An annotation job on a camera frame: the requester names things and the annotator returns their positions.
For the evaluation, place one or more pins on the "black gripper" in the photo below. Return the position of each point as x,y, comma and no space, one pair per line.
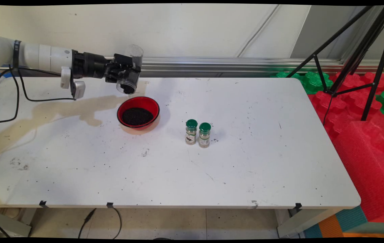
92,64

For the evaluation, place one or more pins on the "clear plastic jar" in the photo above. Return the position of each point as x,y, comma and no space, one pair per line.
129,84

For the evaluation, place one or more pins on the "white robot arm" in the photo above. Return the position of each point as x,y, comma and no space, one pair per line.
26,54

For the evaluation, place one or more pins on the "red bowl black rim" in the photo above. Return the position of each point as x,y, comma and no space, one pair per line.
137,103

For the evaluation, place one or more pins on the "green lid spice jar dark contents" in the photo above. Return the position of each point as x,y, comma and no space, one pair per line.
191,133

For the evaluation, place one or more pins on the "green lid spice jar pale contents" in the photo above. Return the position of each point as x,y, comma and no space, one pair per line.
204,136

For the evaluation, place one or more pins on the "grey table leg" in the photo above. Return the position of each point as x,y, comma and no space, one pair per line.
13,226
300,222

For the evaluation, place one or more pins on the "black tripod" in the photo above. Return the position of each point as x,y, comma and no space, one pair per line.
360,50

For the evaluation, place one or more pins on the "orange foam mat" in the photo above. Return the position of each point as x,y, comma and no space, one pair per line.
332,227

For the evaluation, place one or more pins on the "teal foam mat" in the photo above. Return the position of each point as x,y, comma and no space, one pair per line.
352,219

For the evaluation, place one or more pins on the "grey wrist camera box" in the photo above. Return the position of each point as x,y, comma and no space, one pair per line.
78,89

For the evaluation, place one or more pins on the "aluminium rail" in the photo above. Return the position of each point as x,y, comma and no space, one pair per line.
212,64

